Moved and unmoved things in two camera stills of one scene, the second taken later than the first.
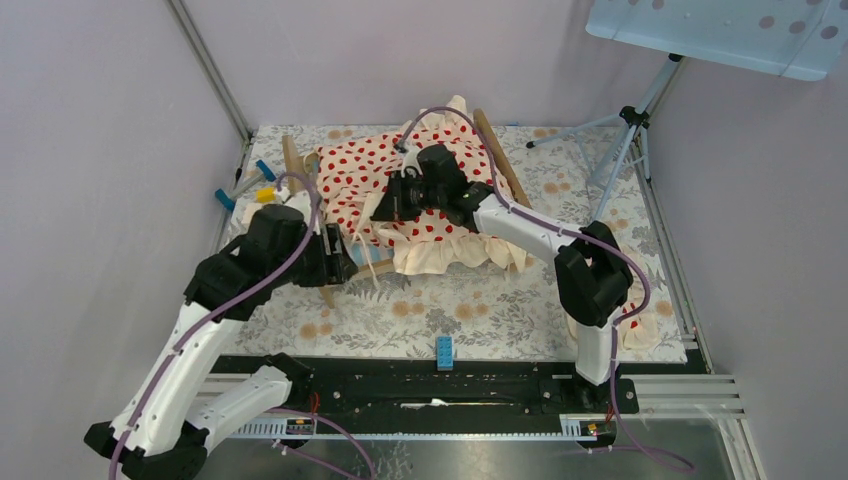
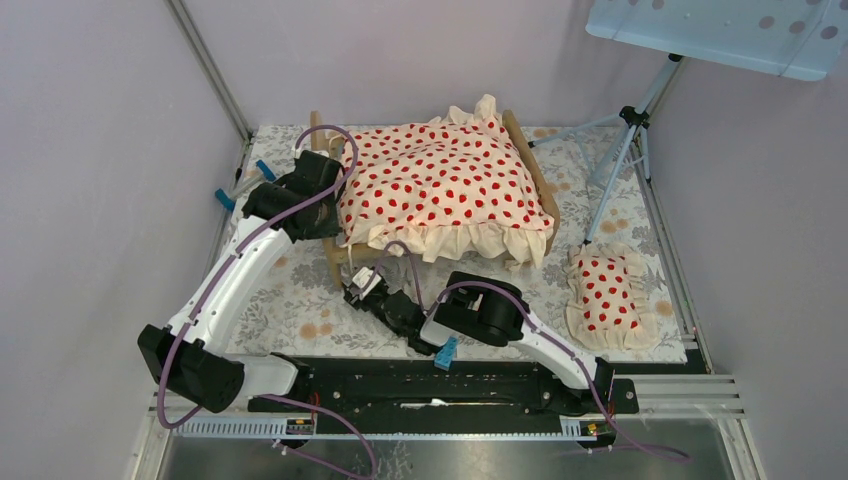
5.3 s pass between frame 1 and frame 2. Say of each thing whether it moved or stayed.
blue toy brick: stayed
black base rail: stayed
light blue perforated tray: stayed
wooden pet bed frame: moved
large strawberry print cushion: moved
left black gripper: moved
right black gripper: moved
